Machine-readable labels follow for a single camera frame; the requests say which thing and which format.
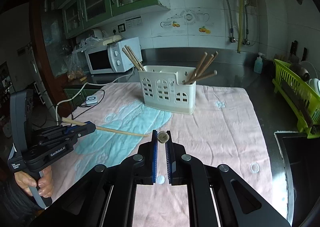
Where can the white electric kettle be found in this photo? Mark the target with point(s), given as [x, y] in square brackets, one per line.
[96, 33]

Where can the dark wooden chopstick short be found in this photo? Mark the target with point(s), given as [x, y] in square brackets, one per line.
[162, 137]

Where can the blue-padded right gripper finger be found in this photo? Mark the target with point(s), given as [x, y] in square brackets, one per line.
[183, 168]
[142, 166]

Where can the soap dispenser bottle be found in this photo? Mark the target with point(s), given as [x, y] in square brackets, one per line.
[258, 65]

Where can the white plastic utensil holder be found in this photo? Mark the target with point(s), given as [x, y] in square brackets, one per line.
[164, 88]

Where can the person's left hand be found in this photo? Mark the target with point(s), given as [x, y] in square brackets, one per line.
[45, 184]

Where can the steel sink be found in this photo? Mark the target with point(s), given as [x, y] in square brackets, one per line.
[300, 156]

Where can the white microwave oven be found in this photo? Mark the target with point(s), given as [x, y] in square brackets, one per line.
[111, 58]

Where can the chopstick in holder right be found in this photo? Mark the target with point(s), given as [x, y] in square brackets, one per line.
[206, 64]

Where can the white timer device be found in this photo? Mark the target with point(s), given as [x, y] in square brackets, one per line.
[91, 100]

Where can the clear plastic bag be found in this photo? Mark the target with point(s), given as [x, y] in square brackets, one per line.
[76, 62]

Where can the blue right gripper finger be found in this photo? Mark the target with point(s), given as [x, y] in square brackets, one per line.
[82, 129]

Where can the black sleeved forearm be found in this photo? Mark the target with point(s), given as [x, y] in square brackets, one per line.
[17, 208]

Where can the green dish rack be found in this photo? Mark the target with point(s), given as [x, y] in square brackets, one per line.
[302, 99]

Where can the pink and blue towel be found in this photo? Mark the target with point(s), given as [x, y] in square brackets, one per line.
[222, 129]

